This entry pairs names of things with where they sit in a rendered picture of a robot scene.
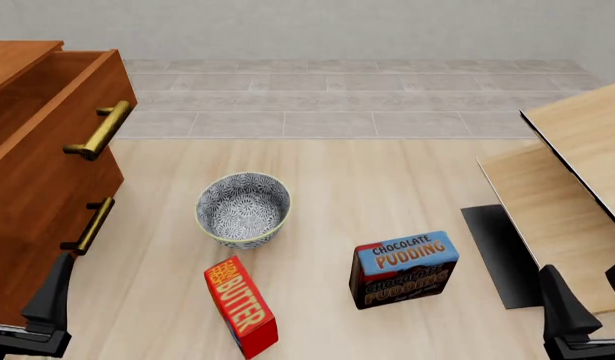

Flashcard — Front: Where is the long brass drawer handle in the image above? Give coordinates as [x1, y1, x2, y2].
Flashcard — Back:
[62, 99, 134, 162]

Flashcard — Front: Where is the wooden cabinet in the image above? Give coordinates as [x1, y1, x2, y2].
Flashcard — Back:
[0, 39, 138, 328]

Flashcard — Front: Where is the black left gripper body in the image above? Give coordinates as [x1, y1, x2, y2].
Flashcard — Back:
[0, 321, 73, 360]

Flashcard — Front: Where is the chocolate pudding box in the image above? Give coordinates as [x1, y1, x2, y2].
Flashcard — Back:
[348, 230, 460, 311]

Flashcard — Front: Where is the pale wood rack, black panel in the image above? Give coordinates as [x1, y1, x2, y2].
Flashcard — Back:
[460, 79, 615, 315]

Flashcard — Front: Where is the red butter box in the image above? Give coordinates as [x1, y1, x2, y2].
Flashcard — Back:
[203, 255, 279, 360]

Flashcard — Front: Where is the wooden drawer with dark handle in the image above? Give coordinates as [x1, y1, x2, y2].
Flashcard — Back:
[0, 144, 126, 328]

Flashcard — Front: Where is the wooden drawer with brass handle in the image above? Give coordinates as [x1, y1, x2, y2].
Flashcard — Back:
[0, 48, 138, 226]

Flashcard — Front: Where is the dark brass drawer handle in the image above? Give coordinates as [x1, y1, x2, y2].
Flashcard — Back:
[59, 196, 116, 257]

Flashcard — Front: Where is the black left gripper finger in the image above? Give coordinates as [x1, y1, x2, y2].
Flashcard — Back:
[20, 251, 76, 336]

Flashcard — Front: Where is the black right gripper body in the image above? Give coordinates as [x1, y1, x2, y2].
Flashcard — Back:
[542, 328, 615, 360]

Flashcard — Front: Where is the blue patterned bowl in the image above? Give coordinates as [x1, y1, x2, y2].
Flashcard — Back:
[195, 171, 292, 251]

